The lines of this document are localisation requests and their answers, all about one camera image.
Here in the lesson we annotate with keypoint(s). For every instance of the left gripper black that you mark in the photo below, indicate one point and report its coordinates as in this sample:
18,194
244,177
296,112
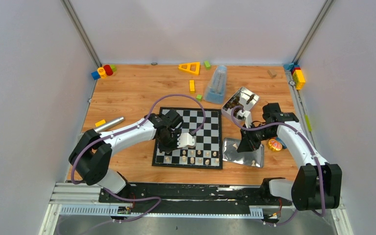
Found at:
169,139

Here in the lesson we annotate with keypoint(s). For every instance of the yellow triangle block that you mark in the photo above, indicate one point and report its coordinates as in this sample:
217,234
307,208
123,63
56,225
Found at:
191,68

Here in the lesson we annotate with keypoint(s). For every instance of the bubble-wrapped blue metronome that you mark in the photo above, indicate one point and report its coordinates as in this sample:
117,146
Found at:
216,88

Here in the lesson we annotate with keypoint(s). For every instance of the silver metal cylinder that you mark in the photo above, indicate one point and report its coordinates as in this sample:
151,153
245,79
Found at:
109,124

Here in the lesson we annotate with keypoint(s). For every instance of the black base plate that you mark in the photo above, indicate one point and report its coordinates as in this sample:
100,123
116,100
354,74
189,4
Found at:
193,200

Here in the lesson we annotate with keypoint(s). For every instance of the brown wooden block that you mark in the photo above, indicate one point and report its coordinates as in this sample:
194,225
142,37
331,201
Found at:
272,73

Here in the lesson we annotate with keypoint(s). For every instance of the green cube back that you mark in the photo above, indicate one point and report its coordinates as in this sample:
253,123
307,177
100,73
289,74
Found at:
207,65

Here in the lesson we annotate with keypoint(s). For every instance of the small yellow block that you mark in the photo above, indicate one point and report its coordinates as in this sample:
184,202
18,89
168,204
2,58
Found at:
100,123

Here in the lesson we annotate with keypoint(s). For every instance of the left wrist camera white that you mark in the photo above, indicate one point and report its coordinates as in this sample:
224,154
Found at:
186,140

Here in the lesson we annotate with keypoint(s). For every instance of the coloured blocks left corner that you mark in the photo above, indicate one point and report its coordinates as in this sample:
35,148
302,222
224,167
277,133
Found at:
104,72

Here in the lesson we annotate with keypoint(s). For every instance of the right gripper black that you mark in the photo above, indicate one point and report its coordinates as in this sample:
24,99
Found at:
247,143

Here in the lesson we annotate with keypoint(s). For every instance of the green cube middle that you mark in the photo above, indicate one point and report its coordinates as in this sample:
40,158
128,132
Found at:
199,97

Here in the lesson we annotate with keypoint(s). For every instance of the tin lid with light pieces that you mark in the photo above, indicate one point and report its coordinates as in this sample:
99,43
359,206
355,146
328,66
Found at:
230,154

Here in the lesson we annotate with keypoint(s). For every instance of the yellow curved block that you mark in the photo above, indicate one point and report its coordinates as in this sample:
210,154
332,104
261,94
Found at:
192,89

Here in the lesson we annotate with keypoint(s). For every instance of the green cube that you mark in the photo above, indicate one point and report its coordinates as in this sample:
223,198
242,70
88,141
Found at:
207,65
199,97

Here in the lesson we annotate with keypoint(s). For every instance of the tin box with dark pieces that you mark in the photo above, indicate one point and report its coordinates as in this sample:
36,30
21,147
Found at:
244,98

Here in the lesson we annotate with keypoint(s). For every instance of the folding chess board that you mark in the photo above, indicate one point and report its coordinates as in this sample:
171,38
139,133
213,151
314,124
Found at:
208,138

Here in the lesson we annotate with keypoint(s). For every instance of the toy car red blue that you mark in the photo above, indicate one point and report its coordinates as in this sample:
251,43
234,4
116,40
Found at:
276,144

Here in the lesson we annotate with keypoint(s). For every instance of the aluminium frame rail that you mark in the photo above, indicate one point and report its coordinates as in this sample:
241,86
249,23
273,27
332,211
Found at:
76,210

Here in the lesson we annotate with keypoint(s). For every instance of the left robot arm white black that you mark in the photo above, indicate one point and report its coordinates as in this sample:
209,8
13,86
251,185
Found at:
91,156

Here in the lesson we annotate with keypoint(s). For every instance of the stacked coloured bricks right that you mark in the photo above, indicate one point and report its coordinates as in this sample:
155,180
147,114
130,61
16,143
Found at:
297,75

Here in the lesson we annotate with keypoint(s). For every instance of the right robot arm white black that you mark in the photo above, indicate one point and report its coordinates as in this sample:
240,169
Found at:
317,185

